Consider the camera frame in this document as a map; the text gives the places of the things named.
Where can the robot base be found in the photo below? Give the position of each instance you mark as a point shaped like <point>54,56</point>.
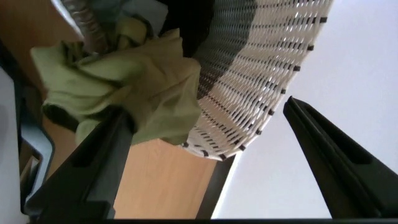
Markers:
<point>9,140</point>

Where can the green sleeveless top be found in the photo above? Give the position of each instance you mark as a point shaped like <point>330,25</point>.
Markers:
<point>149,87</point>

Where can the white laundry basket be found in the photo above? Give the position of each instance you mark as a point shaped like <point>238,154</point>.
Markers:
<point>264,77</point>

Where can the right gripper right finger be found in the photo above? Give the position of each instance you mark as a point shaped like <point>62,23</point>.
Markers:
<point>357,186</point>

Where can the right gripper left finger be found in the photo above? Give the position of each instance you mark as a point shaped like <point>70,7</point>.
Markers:
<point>84,174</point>

